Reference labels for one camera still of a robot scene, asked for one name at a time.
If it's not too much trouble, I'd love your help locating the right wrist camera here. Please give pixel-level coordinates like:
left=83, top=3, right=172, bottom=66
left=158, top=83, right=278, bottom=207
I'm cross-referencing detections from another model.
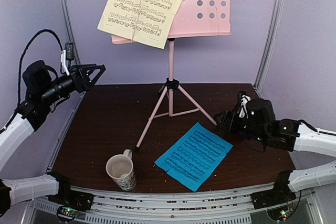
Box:
left=237, top=91, right=251, bottom=118

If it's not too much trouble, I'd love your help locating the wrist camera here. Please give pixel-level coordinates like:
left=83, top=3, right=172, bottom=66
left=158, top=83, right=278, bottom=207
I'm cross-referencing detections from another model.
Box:
left=60, top=42, right=75, bottom=76
left=237, top=91, right=251, bottom=118

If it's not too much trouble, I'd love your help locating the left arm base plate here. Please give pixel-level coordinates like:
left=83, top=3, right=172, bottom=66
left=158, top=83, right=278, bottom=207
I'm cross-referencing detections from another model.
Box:
left=48, top=191, right=94, bottom=211

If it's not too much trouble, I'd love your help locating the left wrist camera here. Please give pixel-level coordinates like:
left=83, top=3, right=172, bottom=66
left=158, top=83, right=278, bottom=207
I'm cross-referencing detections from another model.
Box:
left=60, top=42, right=75, bottom=76

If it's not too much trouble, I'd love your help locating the right round circuit board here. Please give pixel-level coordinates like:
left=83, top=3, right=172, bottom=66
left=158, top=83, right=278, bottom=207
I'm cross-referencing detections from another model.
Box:
left=267, top=207, right=293, bottom=222

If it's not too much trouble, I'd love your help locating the left aluminium corner post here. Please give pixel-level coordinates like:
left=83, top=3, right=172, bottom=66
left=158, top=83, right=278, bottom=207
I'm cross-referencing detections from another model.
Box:
left=60, top=0, right=81, bottom=65

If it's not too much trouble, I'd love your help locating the dark red wooden metronome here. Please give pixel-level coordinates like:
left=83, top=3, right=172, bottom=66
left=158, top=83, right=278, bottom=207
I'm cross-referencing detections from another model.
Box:
left=223, top=106, right=245, bottom=139

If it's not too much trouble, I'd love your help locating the round circuit board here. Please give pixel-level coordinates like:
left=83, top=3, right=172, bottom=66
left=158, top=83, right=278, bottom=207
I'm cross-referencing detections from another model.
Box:
left=56, top=206, right=78, bottom=222
left=267, top=207, right=293, bottom=222

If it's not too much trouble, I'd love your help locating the right aluminium corner post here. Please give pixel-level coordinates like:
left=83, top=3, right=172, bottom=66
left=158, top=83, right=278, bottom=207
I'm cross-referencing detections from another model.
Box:
left=254, top=0, right=284, bottom=93

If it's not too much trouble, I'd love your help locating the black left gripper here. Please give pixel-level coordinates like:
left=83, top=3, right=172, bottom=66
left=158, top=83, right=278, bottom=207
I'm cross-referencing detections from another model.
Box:
left=38, top=63, right=105, bottom=104

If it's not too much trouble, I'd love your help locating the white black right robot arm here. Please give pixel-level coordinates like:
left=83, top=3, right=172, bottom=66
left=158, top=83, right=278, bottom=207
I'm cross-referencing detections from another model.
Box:
left=214, top=95, right=335, bottom=204

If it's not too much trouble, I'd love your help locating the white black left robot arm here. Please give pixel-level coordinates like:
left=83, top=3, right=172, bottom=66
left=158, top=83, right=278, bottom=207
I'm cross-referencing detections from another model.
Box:
left=1, top=60, right=106, bottom=215

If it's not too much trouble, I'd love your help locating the left round circuit board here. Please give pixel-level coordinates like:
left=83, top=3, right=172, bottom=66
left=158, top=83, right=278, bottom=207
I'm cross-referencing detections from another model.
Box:
left=56, top=206, right=78, bottom=222

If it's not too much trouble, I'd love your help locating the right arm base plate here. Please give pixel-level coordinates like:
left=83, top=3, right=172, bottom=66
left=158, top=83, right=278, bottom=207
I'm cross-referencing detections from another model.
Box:
left=251, top=189, right=296, bottom=209

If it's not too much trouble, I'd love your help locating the aluminium corner post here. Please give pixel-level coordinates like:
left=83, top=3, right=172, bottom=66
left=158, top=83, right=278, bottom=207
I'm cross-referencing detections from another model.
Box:
left=60, top=0, right=81, bottom=65
left=254, top=0, right=284, bottom=93

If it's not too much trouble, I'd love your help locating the white patterned ceramic mug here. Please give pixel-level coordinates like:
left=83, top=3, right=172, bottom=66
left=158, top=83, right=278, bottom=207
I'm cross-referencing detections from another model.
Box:
left=106, top=149, right=137, bottom=191

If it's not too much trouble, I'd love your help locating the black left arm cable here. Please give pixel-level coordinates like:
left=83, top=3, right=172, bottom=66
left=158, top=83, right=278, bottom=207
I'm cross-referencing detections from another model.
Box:
left=16, top=29, right=64, bottom=109

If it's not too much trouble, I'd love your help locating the yellow sheet music page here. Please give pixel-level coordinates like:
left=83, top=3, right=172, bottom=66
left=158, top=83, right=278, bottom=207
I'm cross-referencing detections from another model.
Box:
left=98, top=0, right=182, bottom=49

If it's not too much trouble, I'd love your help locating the blue sheet music page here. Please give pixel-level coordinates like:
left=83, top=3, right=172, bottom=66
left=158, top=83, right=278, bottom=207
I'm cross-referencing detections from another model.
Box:
left=155, top=123, right=233, bottom=192

